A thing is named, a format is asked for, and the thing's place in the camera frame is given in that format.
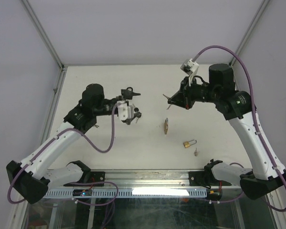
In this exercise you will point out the small brass padlock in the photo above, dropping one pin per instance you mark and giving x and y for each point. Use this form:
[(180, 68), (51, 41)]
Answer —
[(188, 144)]

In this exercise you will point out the aluminium mounting rail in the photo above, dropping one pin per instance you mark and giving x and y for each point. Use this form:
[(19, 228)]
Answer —
[(124, 178)]

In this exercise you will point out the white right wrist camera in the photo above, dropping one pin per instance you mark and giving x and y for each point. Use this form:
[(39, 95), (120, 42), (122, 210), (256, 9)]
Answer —
[(190, 67)]

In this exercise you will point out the white slotted cable duct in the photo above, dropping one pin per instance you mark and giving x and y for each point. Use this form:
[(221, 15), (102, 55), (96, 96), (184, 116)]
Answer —
[(137, 192)]

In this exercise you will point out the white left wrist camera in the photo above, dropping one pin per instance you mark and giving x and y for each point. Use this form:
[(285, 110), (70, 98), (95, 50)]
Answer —
[(125, 110)]

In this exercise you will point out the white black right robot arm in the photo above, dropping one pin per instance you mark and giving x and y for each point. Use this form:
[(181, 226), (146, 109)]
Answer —
[(267, 172)]

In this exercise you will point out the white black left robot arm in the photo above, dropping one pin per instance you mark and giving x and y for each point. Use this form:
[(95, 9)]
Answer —
[(32, 177)]

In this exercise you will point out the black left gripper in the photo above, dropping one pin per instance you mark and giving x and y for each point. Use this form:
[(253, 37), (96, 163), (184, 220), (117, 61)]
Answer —
[(120, 98)]

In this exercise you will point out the small keys near small padlock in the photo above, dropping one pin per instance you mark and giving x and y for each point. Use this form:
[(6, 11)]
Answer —
[(196, 152)]

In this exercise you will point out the black padlock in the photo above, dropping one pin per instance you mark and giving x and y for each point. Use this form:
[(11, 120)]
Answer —
[(128, 93)]

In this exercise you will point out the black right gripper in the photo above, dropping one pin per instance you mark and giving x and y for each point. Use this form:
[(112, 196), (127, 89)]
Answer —
[(178, 98)]

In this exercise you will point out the black headed key pair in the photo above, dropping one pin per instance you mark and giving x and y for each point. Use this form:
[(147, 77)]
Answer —
[(137, 113)]

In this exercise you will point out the medium brass padlock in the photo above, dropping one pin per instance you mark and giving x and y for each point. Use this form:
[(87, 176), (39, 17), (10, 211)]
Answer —
[(166, 126)]

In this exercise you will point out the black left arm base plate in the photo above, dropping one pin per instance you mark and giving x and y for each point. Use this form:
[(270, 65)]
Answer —
[(90, 181)]

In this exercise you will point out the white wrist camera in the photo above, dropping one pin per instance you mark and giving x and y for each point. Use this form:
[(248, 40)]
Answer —
[(190, 67), (125, 110)]

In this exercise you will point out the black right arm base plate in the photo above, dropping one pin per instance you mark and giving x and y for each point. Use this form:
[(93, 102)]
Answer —
[(200, 179)]

